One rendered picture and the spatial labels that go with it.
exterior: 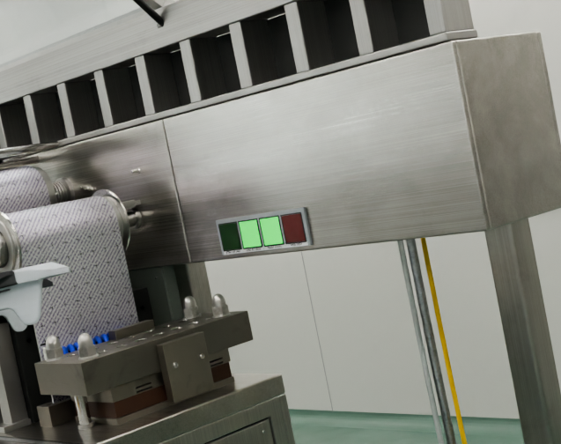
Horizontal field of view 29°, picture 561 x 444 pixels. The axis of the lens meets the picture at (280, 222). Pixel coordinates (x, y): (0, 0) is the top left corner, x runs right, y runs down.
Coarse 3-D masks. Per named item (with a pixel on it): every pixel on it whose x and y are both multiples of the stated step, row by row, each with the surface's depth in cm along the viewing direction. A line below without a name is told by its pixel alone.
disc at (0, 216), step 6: (0, 216) 211; (6, 216) 210; (6, 222) 210; (12, 228) 209; (12, 234) 209; (18, 240) 208; (18, 246) 208; (18, 252) 209; (18, 258) 209; (18, 264) 209
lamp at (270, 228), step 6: (264, 222) 206; (270, 222) 205; (276, 222) 204; (264, 228) 206; (270, 228) 205; (276, 228) 204; (264, 234) 207; (270, 234) 206; (276, 234) 204; (264, 240) 207; (270, 240) 206; (276, 240) 205; (282, 240) 204
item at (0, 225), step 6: (114, 210) 227; (120, 216) 227; (0, 222) 211; (120, 222) 226; (0, 228) 211; (6, 228) 210; (120, 228) 226; (6, 234) 210; (6, 240) 210; (12, 240) 209; (12, 246) 209; (12, 252) 209; (12, 258) 210; (6, 264) 212; (12, 264) 210; (0, 270) 214; (6, 270) 212
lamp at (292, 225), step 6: (282, 216) 202; (288, 216) 201; (294, 216) 200; (288, 222) 202; (294, 222) 200; (300, 222) 199; (288, 228) 202; (294, 228) 201; (300, 228) 199; (288, 234) 202; (294, 234) 201; (300, 234) 200; (288, 240) 202; (294, 240) 201; (300, 240) 200
